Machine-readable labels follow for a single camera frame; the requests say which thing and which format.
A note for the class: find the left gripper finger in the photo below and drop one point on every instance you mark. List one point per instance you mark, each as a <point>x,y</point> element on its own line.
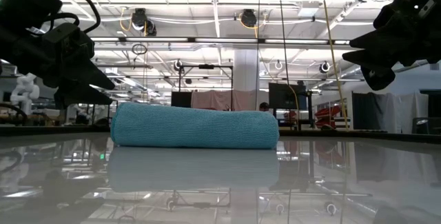
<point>79,98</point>
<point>86,77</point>

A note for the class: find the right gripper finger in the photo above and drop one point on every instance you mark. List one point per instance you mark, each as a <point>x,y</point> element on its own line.
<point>375,58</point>
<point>375,39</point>

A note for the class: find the blue microfibre towel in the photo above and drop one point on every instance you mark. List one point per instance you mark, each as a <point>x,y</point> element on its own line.
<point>193,127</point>

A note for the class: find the grey hanging curtain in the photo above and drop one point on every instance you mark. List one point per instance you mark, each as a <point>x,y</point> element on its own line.
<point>379,110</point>

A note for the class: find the red stacked items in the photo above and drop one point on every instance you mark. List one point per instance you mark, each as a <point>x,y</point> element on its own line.
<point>325,113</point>

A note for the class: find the grey bin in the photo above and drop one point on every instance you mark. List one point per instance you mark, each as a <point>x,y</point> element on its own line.
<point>425,124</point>

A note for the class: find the large black monitor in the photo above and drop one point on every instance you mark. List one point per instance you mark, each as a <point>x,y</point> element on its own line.
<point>286,96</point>

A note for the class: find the small black monitor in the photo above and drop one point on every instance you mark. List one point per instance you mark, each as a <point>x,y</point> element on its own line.
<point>181,99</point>

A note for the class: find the red chair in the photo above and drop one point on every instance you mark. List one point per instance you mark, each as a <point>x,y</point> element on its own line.
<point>291,116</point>

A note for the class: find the person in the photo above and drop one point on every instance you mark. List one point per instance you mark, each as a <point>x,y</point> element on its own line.
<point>264,106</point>

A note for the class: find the white building column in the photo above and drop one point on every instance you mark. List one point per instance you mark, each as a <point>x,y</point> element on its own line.
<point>246,69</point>

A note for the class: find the pink hanging cloth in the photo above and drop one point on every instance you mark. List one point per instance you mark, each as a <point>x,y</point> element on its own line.
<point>224,99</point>

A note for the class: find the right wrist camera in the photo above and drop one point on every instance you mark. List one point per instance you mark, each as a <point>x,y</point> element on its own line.
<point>379,78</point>

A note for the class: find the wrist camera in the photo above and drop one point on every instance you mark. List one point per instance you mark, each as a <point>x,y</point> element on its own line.
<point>69,43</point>
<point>379,78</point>

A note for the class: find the black frame cart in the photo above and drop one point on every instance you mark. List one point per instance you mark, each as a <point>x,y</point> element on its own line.
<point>93,113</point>

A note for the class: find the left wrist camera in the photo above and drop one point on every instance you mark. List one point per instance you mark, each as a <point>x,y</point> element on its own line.
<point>69,43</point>

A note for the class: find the black table edge frame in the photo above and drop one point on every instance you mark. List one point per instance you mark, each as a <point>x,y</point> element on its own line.
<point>51,130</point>

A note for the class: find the black stand frame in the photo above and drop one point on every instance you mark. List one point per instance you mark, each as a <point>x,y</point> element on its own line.
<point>206,66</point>

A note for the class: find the long ceiling light rail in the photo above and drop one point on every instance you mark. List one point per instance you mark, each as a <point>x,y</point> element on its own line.
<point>224,40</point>

